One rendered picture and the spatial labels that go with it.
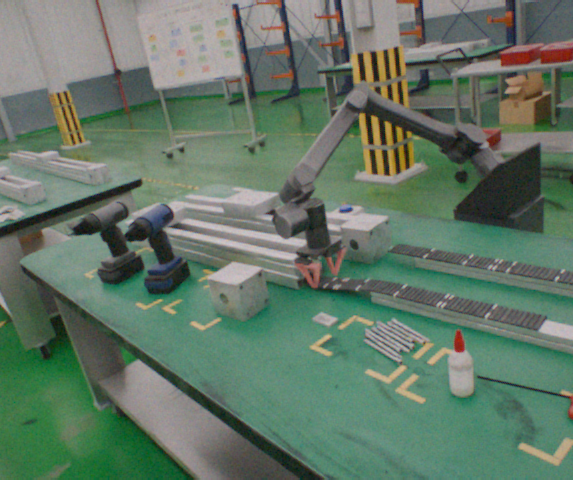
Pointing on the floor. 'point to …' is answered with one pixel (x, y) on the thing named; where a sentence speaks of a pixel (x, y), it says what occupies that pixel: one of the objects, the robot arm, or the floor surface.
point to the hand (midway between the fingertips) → (324, 278)
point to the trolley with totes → (508, 143)
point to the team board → (193, 53)
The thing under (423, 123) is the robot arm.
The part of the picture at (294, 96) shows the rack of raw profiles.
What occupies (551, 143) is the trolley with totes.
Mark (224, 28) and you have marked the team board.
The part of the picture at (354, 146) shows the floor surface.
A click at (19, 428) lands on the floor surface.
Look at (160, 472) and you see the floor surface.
